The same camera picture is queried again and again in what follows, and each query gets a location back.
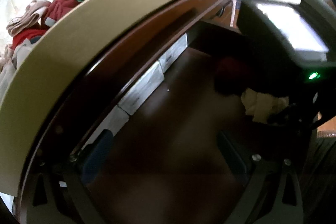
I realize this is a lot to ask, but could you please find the cream underwear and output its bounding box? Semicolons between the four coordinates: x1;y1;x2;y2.
6;0;51;37

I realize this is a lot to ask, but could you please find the white underwear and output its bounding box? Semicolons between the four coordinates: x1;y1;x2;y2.
1;36;41;101

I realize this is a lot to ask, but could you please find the phone on right gripper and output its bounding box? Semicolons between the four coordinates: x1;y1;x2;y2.
238;0;335;68

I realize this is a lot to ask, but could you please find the bright red underwear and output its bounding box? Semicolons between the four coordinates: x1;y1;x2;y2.
12;28;47;50

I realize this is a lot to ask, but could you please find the dark wooden dresser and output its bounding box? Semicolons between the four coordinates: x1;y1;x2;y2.
15;0;336;224

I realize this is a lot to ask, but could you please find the dark red underwear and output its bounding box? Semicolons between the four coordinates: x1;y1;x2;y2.
41;0;79;29

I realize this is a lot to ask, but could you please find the pale yellow underwear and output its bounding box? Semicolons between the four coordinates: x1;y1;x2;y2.
241;89;289;124

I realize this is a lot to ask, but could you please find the white box in drawer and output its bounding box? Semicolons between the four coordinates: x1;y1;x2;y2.
159;34;188;73
118;61;165;115
82;106;129;150

